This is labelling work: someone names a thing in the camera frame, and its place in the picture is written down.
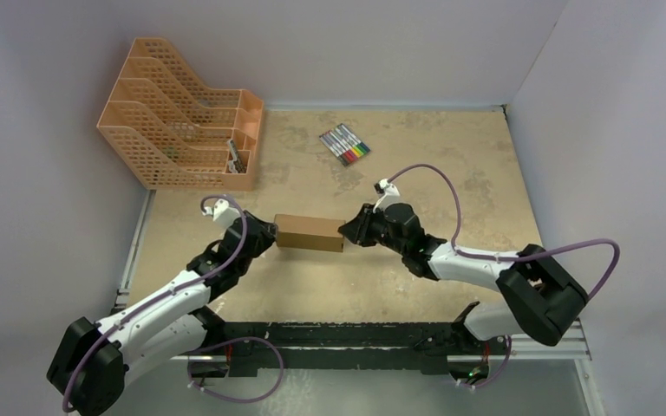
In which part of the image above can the brown cardboard box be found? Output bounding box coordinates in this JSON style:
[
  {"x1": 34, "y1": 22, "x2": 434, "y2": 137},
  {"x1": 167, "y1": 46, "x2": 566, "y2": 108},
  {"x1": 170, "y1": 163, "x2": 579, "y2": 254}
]
[{"x1": 274, "y1": 214, "x2": 344, "y2": 252}]

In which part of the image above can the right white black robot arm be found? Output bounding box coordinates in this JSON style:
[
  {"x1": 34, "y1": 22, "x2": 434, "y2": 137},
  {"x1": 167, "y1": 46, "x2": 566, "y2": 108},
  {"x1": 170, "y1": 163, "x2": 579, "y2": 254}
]
[{"x1": 338, "y1": 203, "x2": 589, "y2": 353}]

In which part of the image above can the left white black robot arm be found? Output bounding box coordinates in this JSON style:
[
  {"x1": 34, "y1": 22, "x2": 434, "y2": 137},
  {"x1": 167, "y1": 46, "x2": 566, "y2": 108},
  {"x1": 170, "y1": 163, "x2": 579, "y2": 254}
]
[{"x1": 47, "y1": 208, "x2": 277, "y2": 415}]

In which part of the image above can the pack of coloured markers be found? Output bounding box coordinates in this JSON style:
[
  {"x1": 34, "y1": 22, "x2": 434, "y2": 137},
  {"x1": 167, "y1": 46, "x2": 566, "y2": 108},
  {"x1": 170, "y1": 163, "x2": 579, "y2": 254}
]
[{"x1": 318, "y1": 123, "x2": 371, "y2": 166}]

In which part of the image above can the orange plastic file rack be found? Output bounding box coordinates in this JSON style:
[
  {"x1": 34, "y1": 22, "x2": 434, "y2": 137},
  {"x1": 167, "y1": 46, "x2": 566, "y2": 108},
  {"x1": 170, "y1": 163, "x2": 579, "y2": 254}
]
[{"x1": 96, "y1": 37, "x2": 264, "y2": 192}]

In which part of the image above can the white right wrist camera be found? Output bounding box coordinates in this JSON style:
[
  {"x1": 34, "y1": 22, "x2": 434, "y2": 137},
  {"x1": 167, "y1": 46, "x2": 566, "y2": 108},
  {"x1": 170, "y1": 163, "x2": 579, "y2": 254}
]
[{"x1": 373, "y1": 179, "x2": 402, "y2": 212}]

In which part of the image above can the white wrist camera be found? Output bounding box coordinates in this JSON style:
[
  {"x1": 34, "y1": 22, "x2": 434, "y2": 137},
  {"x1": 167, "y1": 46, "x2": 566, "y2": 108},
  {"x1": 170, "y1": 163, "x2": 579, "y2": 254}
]
[
  {"x1": 373, "y1": 179, "x2": 402, "y2": 212},
  {"x1": 200, "y1": 198, "x2": 243, "y2": 229}
]

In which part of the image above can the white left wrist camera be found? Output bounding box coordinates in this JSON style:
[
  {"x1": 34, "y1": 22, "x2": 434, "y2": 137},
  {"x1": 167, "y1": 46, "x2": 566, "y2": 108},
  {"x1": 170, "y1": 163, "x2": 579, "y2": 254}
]
[{"x1": 200, "y1": 198, "x2": 243, "y2": 229}]

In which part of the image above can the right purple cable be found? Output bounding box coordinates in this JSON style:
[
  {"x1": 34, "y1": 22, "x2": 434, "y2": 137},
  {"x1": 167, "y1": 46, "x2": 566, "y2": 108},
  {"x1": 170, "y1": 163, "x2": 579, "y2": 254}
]
[{"x1": 384, "y1": 164, "x2": 622, "y2": 392}]

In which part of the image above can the purple cable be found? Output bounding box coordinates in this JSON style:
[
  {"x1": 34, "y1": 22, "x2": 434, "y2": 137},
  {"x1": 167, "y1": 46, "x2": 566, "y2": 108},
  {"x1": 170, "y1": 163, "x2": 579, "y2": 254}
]
[
  {"x1": 384, "y1": 164, "x2": 622, "y2": 392},
  {"x1": 62, "y1": 195, "x2": 285, "y2": 414}
]

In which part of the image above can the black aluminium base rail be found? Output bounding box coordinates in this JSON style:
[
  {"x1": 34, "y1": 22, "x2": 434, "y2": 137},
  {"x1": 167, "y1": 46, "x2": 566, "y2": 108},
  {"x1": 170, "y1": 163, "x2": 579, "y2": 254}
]
[{"x1": 172, "y1": 320, "x2": 591, "y2": 380}]

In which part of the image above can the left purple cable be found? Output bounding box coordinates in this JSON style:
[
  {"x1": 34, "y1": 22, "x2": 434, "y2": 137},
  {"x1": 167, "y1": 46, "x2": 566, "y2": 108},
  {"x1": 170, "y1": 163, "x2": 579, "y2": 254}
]
[{"x1": 62, "y1": 195, "x2": 285, "y2": 414}]

